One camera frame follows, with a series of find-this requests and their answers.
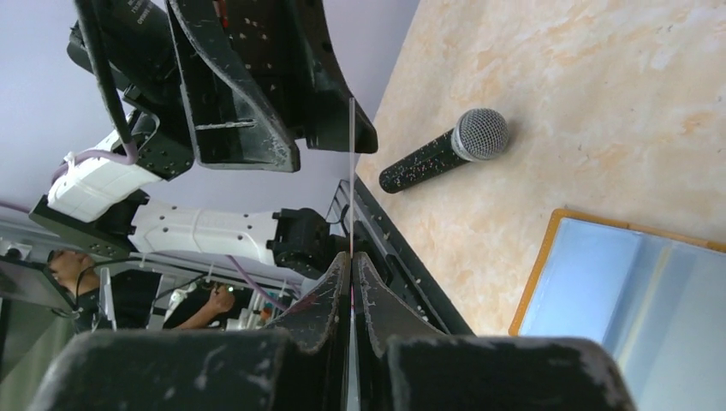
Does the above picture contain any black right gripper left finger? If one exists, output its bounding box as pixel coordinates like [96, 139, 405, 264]
[268, 252, 351, 410]

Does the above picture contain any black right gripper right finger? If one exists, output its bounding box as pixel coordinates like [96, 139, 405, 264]
[351, 253, 443, 410]

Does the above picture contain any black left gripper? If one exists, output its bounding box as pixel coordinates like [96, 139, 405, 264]
[67, 1, 301, 181]

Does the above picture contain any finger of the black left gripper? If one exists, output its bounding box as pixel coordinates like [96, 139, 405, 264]
[226, 0, 379, 155]

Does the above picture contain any yellow leather card holder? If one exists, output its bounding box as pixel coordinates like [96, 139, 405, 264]
[509, 208, 725, 410]

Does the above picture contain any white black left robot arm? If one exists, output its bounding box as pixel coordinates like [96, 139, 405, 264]
[30, 1, 378, 279]

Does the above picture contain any person in black shirt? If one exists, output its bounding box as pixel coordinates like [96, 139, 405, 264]
[46, 249, 235, 334]

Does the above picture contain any black microphone silver head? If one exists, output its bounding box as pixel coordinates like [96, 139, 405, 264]
[378, 108, 509, 194]

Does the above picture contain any grey monitor screen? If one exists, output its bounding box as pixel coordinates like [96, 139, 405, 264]
[1, 256, 74, 312]

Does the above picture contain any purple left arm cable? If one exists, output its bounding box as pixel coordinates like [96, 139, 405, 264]
[0, 135, 318, 313]

